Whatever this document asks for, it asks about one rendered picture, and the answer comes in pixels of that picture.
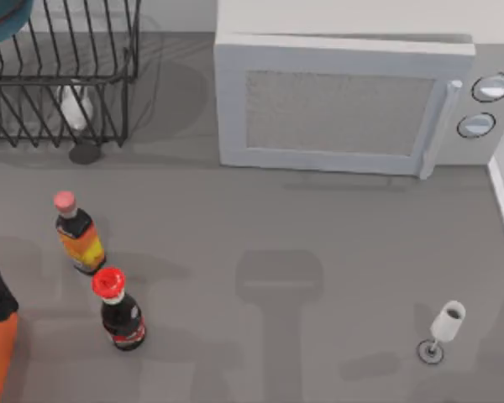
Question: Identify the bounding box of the teal bowl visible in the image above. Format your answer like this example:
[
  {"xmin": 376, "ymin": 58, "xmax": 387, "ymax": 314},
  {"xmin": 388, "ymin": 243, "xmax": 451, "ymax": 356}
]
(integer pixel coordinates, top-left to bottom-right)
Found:
[{"xmin": 0, "ymin": 0, "xmax": 35, "ymax": 46}]

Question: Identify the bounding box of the black wire rack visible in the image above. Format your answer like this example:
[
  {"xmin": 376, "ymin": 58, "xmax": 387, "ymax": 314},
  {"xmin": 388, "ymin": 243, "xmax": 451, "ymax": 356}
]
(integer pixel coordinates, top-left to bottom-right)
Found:
[{"xmin": 0, "ymin": 0, "xmax": 143, "ymax": 149}]

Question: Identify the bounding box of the pale microwave oven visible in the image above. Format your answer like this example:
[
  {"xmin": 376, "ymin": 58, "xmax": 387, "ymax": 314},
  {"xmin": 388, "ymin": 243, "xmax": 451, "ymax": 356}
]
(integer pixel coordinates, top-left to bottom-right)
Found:
[{"xmin": 213, "ymin": 0, "xmax": 504, "ymax": 182}]

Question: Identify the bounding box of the large microwave knob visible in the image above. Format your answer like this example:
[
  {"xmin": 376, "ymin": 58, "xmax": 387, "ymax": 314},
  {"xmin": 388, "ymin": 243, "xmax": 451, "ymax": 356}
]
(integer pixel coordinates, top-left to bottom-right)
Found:
[{"xmin": 470, "ymin": 71, "xmax": 504, "ymax": 103}]

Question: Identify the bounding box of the small microwave knob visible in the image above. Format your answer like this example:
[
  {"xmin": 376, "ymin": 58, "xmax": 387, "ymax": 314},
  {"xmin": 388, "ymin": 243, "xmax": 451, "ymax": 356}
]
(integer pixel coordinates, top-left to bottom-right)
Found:
[{"xmin": 456, "ymin": 112, "xmax": 497, "ymax": 139}]

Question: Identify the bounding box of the pale microwave door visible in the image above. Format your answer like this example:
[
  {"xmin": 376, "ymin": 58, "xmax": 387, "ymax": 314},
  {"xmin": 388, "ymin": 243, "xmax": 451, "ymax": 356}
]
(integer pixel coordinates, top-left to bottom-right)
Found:
[{"xmin": 213, "ymin": 33, "xmax": 476, "ymax": 180}]

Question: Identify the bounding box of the pale microwave door handle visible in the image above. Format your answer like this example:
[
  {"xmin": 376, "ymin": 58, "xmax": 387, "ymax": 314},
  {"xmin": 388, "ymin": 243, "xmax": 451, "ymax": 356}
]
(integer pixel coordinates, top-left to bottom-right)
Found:
[{"xmin": 418, "ymin": 79, "xmax": 464, "ymax": 181}]

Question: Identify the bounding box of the white goblet with dark base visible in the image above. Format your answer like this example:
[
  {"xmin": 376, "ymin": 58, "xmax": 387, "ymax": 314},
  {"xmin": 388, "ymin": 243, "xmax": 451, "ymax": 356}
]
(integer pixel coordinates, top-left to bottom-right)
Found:
[{"xmin": 58, "ymin": 85, "xmax": 103, "ymax": 165}]

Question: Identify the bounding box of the red-capped dark cola bottle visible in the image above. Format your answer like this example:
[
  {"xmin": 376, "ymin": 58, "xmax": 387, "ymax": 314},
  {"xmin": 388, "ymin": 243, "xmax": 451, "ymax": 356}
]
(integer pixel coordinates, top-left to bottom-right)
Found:
[{"xmin": 90, "ymin": 265, "xmax": 148, "ymax": 353}]

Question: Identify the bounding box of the small white goblet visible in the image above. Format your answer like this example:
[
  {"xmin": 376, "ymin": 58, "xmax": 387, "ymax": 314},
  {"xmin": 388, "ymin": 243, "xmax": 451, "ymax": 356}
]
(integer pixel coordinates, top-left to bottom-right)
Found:
[{"xmin": 416, "ymin": 299, "xmax": 467, "ymax": 366}]

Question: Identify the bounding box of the pink-capped bottle with orange label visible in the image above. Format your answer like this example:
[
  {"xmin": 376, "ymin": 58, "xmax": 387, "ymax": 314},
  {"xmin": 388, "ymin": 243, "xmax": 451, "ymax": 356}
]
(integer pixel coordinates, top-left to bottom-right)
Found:
[{"xmin": 52, "ymin": 190, "xmax": 108, "ymax": 276}]

